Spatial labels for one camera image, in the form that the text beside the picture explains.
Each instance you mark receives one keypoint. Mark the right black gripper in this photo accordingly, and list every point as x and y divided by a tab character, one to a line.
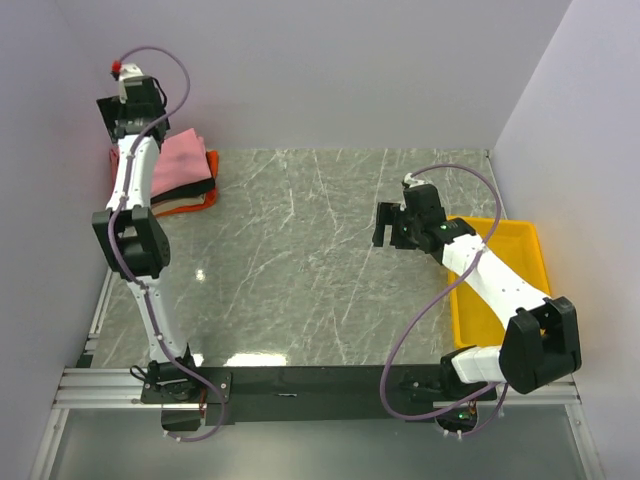
391	214

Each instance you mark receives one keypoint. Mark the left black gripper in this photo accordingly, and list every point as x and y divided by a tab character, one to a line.
112	111

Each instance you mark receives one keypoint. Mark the pink t shirt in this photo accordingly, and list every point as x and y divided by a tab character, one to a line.
182	161

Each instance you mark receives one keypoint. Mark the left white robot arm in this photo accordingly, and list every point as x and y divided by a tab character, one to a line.
133	242

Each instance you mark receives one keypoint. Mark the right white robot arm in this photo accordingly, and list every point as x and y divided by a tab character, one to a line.
541	340

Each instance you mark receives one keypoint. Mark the salmon folded t shirt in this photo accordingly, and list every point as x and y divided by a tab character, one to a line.
114	162

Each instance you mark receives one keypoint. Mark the cream folded t shirt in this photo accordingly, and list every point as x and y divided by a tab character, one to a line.
178	203

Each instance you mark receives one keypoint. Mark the black folded t shirt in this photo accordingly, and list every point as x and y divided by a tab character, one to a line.
186	191

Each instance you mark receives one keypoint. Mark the orange folded t shirt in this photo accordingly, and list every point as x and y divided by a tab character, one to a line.
212	170

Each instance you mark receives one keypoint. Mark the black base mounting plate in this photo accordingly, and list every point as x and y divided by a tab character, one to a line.
301	393

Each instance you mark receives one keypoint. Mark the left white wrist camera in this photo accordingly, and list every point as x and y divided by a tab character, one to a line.
122	73

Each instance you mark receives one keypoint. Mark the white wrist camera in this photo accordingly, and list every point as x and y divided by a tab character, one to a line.
409	181
122	73

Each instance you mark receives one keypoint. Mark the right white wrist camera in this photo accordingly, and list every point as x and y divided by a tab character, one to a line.
409	181

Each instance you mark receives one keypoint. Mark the aluminium frame rail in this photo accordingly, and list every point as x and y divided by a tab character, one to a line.
117	389

